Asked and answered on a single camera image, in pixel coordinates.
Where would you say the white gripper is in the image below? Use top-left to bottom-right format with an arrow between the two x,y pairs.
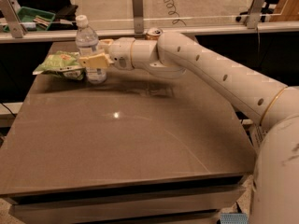
78,37 -> 135,70

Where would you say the clear plastic water bottle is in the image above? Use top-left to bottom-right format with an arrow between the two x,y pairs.
76,15 -> 107,85

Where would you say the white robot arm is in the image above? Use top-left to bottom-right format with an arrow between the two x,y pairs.
78,32 -> 299,224

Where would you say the green jalapeno chip bag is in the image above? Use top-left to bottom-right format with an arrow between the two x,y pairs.
33,51 -> 85,80

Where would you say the gold soda can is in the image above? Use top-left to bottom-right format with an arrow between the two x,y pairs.
146,27 -> 163,40

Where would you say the green plastic tray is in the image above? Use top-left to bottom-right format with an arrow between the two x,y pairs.
15,7 -> 55,32

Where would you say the white cardboard box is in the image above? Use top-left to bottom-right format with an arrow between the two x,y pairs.
249,124 -> 266,152

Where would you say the grey drawer cabinet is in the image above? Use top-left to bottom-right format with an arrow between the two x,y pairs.
4,174 -> 247,224

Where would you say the blue perforated step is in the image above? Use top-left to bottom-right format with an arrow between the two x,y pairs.
220,213 -> 248,224

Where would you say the middle metal bracket post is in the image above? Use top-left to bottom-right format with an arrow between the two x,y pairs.
132,0 -> 144,34

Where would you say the metal bracket post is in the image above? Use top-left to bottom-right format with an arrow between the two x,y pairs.
132,0 -> 144,34
0,0 -> 26,38
245,0 -> 265,29

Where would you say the coiled black cable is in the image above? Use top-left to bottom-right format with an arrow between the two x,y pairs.
156,0 -> 187,27

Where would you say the left metal bracket post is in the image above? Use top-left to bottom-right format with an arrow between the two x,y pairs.
0,0 -> 26,38

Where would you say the right metal bracket post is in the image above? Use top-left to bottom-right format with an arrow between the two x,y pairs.
245,0 -> 265,29

